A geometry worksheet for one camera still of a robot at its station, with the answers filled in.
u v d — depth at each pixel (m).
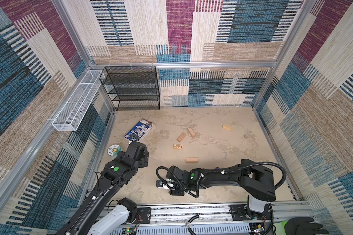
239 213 0.74
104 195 0.44
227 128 1.06
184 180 0.63
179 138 1.02
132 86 1.08
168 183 0.69
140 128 1.05
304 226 0.69
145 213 0.74
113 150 0.89
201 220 0.73
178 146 0.97
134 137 0.62
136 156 0.54
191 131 1.05
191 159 0.92
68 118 0.70
